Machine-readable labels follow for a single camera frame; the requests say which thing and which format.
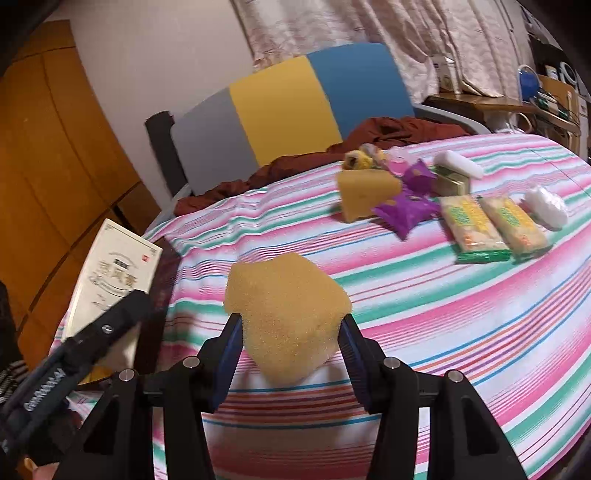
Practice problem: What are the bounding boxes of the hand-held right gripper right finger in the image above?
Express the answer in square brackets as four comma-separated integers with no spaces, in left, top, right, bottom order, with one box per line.
[339,313,529,480]

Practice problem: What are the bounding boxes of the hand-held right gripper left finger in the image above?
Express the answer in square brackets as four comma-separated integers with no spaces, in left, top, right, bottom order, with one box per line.
[55,313,243,480]

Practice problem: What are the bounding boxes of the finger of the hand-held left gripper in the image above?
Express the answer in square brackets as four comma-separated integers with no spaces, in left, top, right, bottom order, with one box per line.
[59,291,154,371]

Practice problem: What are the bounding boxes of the gold tin box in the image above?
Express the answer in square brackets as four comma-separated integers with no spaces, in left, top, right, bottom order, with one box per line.
[134,240,183,374]

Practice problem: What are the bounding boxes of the white printed carton box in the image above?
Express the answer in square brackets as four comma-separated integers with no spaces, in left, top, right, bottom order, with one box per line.
[60,218,163,370]

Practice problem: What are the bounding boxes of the yellow sponge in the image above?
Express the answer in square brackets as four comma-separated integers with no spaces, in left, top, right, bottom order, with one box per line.
[336,168,402,223]
[223,253,352,387]

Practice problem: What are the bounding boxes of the person's left hand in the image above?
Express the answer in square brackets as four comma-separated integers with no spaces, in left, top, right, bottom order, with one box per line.
[25,459,63,480]

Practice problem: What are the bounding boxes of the striped bed sheet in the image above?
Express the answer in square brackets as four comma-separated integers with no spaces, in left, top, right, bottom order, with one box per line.
[48,131,591,480]

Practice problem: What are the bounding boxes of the purple snack packet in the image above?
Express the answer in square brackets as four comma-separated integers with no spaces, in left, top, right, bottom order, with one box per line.
[402,159,437,195]
[372,191,441,241]

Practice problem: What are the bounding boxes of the green white cracker packet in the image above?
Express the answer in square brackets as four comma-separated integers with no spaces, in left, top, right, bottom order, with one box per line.
[438,195,511,265]
[479,196,552,261]

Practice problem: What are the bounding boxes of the wooden wardrobe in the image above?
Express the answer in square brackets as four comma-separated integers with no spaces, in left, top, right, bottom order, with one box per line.
[0,21,162,370]

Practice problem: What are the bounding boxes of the black foam roll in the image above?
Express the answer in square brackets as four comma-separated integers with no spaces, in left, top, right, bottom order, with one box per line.
[145,112,190,200]

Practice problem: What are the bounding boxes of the yellow cake snack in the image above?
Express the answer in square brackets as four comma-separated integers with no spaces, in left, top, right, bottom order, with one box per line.
[342,150,375,171]

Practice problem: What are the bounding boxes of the green gold box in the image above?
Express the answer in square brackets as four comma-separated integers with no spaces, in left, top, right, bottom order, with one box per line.
[434,167,472,197]

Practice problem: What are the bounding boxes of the pink snack packet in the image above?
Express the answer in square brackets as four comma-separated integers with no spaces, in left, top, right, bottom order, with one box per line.
[385,148,416,176]

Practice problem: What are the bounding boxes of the clear wrapped snack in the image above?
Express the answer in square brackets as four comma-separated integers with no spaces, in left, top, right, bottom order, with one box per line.
[360,143,389,167]

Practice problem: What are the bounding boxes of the red-brown blanket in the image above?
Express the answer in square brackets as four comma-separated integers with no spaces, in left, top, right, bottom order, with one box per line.
[174,116,472,217]

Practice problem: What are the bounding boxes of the grey yellow blue headboard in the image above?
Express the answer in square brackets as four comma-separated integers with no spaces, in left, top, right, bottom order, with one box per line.
[171,43,415,197]

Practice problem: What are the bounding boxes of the wooden desk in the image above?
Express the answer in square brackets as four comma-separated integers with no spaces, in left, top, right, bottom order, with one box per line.
[422,92,583,136]

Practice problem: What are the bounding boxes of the small white box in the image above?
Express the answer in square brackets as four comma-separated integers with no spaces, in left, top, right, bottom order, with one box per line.
[431,54,459,95]

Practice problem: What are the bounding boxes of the blue round object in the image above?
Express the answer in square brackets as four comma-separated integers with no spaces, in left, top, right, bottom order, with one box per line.
[517,65,542,103]

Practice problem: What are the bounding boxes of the patterned pink curtain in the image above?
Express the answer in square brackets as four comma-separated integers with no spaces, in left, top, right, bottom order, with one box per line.
[231,0,532,104]

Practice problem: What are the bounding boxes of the cluttered shelf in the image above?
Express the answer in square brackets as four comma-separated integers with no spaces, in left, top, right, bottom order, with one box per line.
[531,28,591,153]

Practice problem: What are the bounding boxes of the grey bed frame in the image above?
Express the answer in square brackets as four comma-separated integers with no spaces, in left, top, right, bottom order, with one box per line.
[413,104,492,136]

